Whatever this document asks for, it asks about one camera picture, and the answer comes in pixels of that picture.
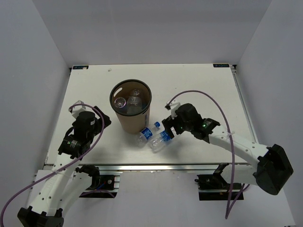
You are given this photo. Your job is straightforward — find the blue sticker back right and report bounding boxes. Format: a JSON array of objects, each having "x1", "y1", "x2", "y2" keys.
[{"x1": 213, "y1": 63, "x2": 230, "y2": 68}]

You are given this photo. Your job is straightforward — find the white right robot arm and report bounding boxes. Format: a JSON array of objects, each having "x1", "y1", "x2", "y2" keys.
[{"x1": 162, "y1": 102, "x2": 294, "y2": 195}]

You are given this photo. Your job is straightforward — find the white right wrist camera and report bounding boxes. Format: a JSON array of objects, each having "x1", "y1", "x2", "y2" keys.
[{"x1": 165, "y1": 99, "x2": 181, "y2": 119}]

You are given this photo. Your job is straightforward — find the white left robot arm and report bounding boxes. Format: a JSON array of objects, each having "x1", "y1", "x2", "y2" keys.
[{"x1": 17, "y1": 102, "x2": 111, "y2": 227}]

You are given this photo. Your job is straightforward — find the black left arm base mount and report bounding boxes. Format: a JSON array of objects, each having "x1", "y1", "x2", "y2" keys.
[{"x1": 74, "y1": 165, "x2": 120, "y2": 199}]

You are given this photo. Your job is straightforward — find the clear bottle green blue label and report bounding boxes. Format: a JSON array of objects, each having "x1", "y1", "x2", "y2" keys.
[{"x1": 126, "y1": 96, "x2": 143, "y2": 114}]

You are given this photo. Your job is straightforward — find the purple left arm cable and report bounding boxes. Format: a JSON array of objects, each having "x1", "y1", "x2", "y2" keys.
[{"x1": 0, "y1": 103, "x2": 105, "y2": 227}]

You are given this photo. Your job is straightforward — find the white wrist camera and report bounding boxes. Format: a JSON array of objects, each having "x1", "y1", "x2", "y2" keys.
[
  {"x1": 165, "y1": 99, "x2": 181, "y2": 119},
  {"x1": 68, "y1": 100, "x2": 87, "y2": 119}
]

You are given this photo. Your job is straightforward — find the brown cylindrical paper bin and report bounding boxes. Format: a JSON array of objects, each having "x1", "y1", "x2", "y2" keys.
[{"x1": 109, "y1": 79, "x2": 152, "y2": 134}]

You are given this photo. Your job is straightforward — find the blue sticker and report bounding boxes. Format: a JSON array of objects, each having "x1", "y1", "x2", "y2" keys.
[
  {"x1": 213, "y1": 63, "x2": 230, "y2": 68},
  {"x1": 72, "y1": 65, "x2": 89, "y2": 70}
]

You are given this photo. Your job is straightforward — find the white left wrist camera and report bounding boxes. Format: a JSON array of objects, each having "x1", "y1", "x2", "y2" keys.
[{"x1": 68, "y1": 100, "x2": 87, "y2": 119}]

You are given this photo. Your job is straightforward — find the small clear bottle blue cap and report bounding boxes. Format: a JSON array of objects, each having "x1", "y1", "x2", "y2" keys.
[{"x1": 135, "y1": 122, "x2": 160, "y2": 147}]

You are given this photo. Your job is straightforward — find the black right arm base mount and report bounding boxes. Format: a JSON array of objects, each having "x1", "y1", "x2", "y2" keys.
[{"x1": 195, "y1": 163, "x2": 230, "y2": 201}]

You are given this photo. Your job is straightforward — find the blue sticker back left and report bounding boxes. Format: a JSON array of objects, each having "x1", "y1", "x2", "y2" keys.
[{"x1": 72, "y1": 65, "x2": 89, "y2": 70}]

